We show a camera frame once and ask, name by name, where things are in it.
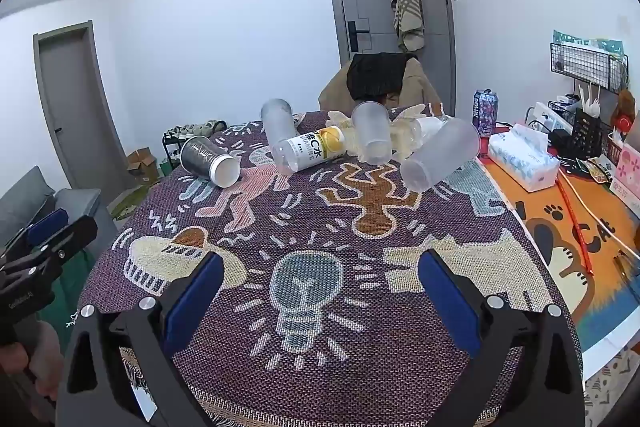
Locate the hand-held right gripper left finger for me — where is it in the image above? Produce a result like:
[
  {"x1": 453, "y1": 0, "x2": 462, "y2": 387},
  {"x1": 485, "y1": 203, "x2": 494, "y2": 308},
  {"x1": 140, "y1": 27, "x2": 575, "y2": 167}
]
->
[{"x1": 55, "y1": 251, "x2": 225, "y2": 427}]

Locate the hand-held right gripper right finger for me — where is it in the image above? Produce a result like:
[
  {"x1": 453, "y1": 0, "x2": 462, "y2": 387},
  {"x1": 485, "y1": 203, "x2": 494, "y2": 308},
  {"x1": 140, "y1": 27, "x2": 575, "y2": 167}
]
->
[{"x1": 417, "y1": 249, "x2": 586, "y2": 427}]

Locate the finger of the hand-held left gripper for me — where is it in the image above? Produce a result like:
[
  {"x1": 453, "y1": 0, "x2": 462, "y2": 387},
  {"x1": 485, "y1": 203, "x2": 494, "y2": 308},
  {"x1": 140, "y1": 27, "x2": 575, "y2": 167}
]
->
[
  {"x1": 0, "y1": 215, "x2": 99, "y2": 280},
  {"x1": 0, "y1": 208, "x2": 70, "y2": 266}
]

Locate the dark paper cup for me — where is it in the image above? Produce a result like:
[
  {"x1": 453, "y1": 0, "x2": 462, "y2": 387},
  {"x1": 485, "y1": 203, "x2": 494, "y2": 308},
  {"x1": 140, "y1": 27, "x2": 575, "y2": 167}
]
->
[{"x1": 180, "y1": 135, "x2": 241, "y2": 188}]

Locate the large frosted plastic cup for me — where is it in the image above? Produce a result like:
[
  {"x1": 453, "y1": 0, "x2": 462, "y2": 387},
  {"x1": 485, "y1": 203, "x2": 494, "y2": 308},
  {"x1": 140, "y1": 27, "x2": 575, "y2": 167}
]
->
[{"x1": 399, "y1": 117, "x2": 482, "y2": 193}]

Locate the small frosted plastic cup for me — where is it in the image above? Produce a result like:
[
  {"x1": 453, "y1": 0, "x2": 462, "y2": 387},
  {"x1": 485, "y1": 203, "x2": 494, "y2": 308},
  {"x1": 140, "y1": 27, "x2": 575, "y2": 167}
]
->
[{"x1": 260, "y1": 98, "x2": 301, "y2": 148}]

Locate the person's left hand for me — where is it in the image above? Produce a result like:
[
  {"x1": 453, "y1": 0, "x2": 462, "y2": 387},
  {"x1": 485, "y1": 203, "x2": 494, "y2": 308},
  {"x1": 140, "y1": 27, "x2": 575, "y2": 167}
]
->
[{"x1": 0, "y1": 320, "x2": 66, "y2": 404}]

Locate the grey sofa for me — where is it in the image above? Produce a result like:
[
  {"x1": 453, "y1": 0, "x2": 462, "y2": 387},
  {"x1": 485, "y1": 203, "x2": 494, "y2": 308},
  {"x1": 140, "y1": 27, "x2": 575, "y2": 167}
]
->
[{"x1": 0, "y1": 166, "x2": 104, "y2": 249}]

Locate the green cloth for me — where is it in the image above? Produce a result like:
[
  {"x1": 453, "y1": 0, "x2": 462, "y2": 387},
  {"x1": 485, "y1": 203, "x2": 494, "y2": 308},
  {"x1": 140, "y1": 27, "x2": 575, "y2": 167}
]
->
[{"x1": 47, "y1": 251, "x2": 97, "y2": 344}]

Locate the cardboard box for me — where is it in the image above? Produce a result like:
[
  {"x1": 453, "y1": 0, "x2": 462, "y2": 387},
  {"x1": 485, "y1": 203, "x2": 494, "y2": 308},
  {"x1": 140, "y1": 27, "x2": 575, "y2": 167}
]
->
[{"x1": 125, "y1": 147, "x2": 161, "y2": 183}]

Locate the printed purple blanket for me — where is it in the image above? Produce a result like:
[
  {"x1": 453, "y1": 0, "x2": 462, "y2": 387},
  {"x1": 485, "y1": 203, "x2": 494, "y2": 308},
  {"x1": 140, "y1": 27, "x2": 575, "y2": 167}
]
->
[{"x1": 75, "y1": 109, "x2": 584, "y2": 427}]

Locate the orange cat mat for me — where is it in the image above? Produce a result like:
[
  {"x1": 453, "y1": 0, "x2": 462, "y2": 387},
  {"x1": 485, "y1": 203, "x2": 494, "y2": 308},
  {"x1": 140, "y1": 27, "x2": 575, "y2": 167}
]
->
[{"x1": 475, "y1": 154, "x2": 640, "y2": 358}]

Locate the grey door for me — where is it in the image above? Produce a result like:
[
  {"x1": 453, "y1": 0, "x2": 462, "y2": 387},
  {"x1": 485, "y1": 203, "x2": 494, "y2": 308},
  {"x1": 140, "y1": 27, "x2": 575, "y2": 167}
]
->
[
  {"x1": 33, "y1": 21, "x2": 127, "y2": 194},
  {"x1": 318, "y1": 0, "x2": 457, "y2": 116}
]

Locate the black shoe rack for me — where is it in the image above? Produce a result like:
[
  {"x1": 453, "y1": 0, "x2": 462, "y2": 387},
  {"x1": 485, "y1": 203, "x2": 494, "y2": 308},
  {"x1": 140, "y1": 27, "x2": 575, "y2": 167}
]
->
[{"x1": 162, "y1": 122, "x2": 229, "y2": 173}]

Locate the red stick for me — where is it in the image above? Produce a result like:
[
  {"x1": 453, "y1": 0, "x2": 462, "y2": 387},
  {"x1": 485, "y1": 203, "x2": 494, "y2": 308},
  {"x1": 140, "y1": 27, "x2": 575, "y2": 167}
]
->
[{"x1": 557, "y1": 169, "x2": 594, "y2": 274}]

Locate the white tissue pack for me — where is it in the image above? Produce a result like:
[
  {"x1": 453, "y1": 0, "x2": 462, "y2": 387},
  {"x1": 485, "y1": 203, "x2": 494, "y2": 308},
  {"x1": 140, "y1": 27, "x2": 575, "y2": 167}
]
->
[{"x1": 487, "y1": 124, "x2": 561, "y2": 193}]

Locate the clear plastic bottle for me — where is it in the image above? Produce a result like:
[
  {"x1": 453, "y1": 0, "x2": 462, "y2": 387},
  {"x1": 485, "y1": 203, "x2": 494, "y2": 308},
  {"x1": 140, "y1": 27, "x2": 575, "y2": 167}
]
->
[{"x1": 391, "y1": 116, "x2": 445, "y2": 158}]

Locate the clear bottle yellow label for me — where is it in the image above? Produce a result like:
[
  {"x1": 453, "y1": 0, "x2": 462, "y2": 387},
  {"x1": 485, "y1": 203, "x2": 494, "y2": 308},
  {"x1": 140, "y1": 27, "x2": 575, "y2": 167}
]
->
[{"x1": 272, "y1": 126, "x2": 349, "y2": 173}]

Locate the purple drink can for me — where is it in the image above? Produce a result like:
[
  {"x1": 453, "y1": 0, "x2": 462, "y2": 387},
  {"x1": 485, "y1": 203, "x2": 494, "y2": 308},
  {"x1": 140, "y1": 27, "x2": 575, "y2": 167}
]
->
[{"x1": 472, "y1": 89, "x2": 500, "y2": 138}]

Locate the snack packet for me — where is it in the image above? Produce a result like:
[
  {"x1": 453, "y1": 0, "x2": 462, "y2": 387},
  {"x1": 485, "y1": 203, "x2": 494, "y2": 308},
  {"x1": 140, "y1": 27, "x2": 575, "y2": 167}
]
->
[{"x1": 574, "y1": 156, "x2": 614, "y2": 183}]

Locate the white power strip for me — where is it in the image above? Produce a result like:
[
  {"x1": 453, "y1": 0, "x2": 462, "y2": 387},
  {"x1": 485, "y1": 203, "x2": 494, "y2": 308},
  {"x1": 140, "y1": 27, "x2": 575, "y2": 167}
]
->
[{"x1": 532, "y1": 101, "x2": 577, "y2": 134}]

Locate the pink box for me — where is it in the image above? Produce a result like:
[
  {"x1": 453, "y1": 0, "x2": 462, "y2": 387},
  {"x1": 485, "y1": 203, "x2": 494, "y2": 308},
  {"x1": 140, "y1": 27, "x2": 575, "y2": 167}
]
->
[{"x1": 607, "y1": 141, "x2": 640, "y2": 214}]

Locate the black crate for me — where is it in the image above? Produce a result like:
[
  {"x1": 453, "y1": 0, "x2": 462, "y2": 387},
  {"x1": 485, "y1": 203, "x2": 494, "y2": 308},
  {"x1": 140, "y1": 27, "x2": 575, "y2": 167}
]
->
[{"x1": 572, "y1": 106, "x2": 619, "y2": 160}]

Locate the white plastic cutlery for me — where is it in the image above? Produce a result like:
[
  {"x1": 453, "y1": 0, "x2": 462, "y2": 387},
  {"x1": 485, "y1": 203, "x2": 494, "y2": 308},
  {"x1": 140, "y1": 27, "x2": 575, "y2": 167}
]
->
[{"x1": 577, "y1": 84, "x2": 604, "y2": 118}]

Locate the brown plush toy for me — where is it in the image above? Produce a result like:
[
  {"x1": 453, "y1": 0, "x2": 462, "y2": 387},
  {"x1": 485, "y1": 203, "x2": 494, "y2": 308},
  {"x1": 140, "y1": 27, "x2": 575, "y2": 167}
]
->
[{"x1": 613, "y1": 89, "x2": 639, "y2": 130}]

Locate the white cable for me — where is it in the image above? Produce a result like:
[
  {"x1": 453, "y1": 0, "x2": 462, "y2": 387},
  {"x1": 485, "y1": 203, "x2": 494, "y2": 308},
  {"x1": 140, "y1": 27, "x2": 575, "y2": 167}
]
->
[{"x1": 564, "y1": 171, "x2": 640, "y2": 259}]

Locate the black wire basket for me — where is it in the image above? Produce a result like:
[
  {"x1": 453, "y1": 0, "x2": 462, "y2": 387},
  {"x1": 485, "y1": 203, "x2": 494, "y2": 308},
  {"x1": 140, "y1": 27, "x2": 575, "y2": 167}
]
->
[{"x1": 550, "y1": 42, "x2": 630, "y2": 94}]

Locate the black door handle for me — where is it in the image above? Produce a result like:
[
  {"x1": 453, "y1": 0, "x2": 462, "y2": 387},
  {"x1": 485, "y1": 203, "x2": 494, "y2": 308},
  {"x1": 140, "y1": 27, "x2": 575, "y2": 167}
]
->
[{"x1": 348, "y1": 20, "x2": 371, "y2": 50}]

